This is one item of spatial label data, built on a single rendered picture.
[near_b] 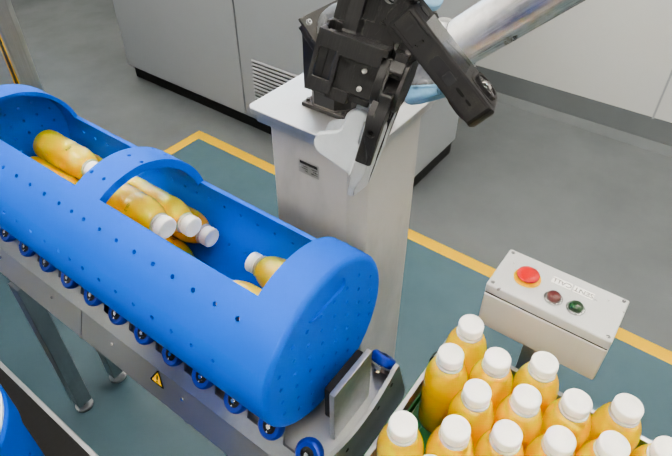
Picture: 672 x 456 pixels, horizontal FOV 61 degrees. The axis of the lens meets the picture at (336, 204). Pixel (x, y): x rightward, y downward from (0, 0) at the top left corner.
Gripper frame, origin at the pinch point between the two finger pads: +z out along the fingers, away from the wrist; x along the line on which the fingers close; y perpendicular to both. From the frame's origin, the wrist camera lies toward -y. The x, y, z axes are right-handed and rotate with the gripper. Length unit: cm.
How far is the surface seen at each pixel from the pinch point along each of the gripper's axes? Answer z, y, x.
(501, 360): 28.2, -25.5, -20.5
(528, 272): 21.0, -26.4, -35.4
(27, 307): 99, 84, -50
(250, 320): 27.1, 8.7, -5.4
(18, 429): 58, 37, 3
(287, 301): 23.2, 5.1, -7.3
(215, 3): 47, 130, -228
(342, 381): 37.5, -5.3, -12.8
